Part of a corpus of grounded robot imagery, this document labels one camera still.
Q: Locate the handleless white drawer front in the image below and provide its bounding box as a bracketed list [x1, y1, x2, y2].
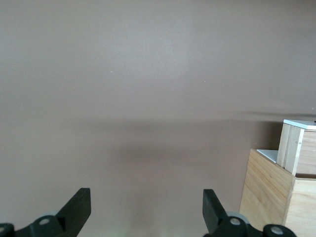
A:
[256, 149, 279, 164]

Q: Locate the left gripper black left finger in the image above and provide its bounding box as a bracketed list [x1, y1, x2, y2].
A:
[0, 188, 92, 237]

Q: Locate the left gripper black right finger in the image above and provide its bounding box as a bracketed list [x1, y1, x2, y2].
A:
[202, 189, 297, 237]

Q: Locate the wooden drawer with white front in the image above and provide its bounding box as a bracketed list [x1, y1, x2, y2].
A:
[276, 119, 316, 179]

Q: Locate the light wooden drawer cabinet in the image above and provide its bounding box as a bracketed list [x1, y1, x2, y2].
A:
[238, 148, 316, 237]

